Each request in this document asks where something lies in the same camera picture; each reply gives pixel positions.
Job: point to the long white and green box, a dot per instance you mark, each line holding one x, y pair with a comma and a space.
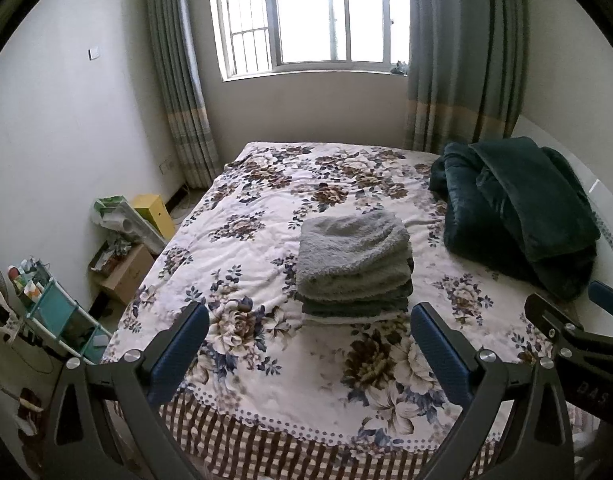
124, 220

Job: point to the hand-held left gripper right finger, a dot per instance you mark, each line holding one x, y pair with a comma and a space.
436, 345

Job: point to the teal shelf rack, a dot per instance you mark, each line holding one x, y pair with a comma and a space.
51, 305

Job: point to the white light switch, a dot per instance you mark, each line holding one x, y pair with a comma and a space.
94, 53

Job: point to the white wall socket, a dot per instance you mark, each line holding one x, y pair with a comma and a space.
167, 165

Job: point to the dark green blanket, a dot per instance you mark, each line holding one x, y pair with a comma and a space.
511, 200

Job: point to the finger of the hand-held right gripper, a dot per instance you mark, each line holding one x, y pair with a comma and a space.
551, 317
609, 300

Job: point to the yellow box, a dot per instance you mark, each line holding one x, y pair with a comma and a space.
154, 215

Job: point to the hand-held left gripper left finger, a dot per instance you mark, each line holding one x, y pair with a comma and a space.
181, 350

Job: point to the window with white frame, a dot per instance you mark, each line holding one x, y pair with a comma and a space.
306, 10

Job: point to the brown checkered bed sheet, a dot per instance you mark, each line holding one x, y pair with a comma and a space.
266, 445

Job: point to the grey fleece blanket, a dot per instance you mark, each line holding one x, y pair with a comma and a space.
351, 245

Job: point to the bed with floral cover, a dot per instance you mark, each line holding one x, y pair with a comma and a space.
266, 200

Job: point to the grey striped curtain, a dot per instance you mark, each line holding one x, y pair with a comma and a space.
181, 110
461, 60

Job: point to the brown cardboard box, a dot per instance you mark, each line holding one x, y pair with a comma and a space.
129, 275

